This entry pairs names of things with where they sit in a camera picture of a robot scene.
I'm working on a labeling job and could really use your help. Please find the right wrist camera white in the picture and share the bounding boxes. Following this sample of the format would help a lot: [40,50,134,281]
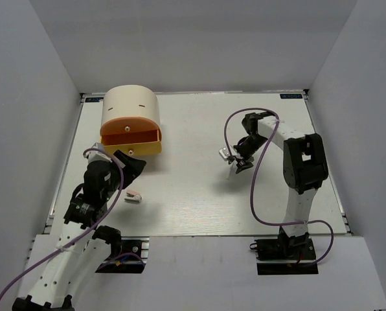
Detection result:
[218,148,234,163]

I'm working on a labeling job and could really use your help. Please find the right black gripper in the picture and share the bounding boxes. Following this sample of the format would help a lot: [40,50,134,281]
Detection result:
[235,135,269,174]

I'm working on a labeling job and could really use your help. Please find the pink white mini stapler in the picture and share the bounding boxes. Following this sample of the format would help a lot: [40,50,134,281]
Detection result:
[124,190,142,204]

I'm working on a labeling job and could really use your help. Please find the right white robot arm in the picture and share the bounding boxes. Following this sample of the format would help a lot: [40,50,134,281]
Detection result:
[220,108,328,259]

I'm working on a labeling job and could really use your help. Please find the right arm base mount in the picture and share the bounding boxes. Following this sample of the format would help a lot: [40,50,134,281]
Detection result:
[249,238,319,276]

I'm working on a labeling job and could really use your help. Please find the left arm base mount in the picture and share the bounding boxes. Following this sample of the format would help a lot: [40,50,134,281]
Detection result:
[96,236,150,274]

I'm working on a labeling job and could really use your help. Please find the white pen pale cap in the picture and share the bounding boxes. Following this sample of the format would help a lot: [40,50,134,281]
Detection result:
[226,163,235,180]

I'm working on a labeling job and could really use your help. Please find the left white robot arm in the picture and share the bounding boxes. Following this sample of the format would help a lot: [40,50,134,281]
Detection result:
[12,145,146,310]

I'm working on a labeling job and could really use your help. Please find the cream cylindrical drawer organizer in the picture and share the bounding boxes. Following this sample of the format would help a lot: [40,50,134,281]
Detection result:
[101,85,161,129]

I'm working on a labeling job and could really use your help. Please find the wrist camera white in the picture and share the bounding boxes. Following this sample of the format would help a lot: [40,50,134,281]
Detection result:
[218,148,234,163]
[83,143,109,164]

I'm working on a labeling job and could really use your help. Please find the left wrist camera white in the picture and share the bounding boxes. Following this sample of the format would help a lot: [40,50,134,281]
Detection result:
[83,143,109,164]

